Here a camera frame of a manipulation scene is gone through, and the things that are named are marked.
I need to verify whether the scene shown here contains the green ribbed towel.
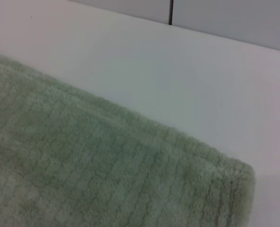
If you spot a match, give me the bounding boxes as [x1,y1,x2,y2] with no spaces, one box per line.
[0,50,256,227]

